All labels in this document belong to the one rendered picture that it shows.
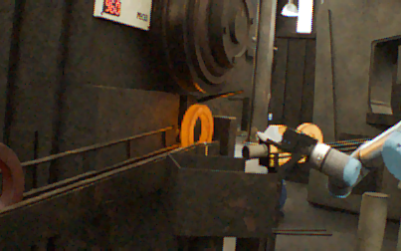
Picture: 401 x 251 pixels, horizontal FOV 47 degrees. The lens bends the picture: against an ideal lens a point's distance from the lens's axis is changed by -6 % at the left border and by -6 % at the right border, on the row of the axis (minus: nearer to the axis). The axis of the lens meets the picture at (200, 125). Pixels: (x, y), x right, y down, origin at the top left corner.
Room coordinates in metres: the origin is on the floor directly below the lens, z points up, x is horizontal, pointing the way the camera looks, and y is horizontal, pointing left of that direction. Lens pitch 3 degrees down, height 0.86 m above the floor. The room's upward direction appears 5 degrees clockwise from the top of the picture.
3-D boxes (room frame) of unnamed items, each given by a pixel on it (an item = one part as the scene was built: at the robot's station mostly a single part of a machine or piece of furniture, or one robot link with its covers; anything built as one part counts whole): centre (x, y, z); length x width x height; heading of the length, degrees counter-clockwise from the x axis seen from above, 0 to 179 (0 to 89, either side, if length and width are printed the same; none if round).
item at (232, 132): (1.90, -0.08, 0.68); 0.11 x 0.08 x 0.24; 65
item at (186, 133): (1.68, 0.01, 0.75); 0.18 x 0.03 x 0.18; 153
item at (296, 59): (5.80, -1.30, 0.88); 1.71 x 0.92 x 1.76; 155
